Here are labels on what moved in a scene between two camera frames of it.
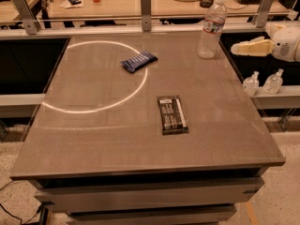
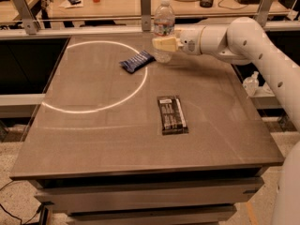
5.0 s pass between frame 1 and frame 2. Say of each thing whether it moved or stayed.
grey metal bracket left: stayed
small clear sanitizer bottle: stayed
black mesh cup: stayed
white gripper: moved
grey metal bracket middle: stayed
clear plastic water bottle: moved
